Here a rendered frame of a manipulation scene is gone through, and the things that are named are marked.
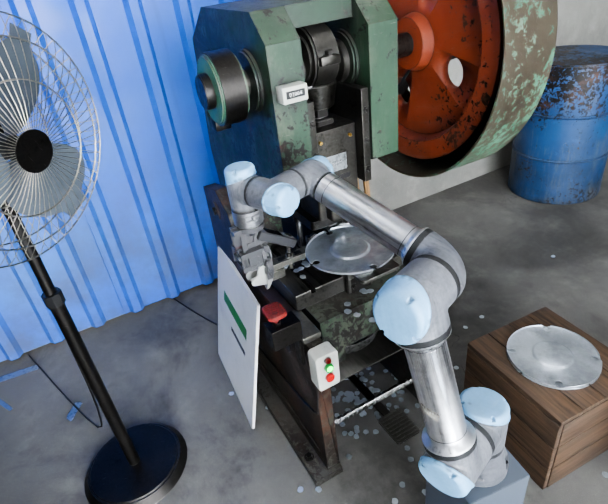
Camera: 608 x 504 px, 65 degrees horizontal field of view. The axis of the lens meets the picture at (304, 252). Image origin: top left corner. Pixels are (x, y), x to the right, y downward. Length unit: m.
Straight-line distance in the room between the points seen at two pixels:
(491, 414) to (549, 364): 0.63
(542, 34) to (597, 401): 1.08
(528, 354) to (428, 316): 0.98
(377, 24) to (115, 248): 1.75
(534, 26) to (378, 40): 0.38
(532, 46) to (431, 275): 0.68
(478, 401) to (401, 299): 0.44
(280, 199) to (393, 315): 0.35
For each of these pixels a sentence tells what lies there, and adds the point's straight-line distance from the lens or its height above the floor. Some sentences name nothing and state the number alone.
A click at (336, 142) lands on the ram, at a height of 1.13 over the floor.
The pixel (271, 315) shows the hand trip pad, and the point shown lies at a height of 0.76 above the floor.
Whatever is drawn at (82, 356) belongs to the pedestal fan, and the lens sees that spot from 1.70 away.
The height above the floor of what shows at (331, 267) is 0.78.
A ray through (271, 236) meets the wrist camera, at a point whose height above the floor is 1.01.
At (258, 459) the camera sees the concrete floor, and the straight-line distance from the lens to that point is 1.99.
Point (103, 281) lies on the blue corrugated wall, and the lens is 2.73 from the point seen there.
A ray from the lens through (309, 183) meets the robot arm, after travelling 1.12.
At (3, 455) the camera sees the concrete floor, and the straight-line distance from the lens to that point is 2.47.
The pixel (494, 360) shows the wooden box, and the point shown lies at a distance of 1.81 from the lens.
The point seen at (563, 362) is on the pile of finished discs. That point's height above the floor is 0.37.
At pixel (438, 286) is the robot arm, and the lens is 0.92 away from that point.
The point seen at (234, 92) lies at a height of 1.33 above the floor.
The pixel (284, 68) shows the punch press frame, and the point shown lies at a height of 1.37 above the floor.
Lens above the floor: 1.62
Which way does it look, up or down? 32 degrees down
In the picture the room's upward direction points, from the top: 8 degrees counter-clockwise
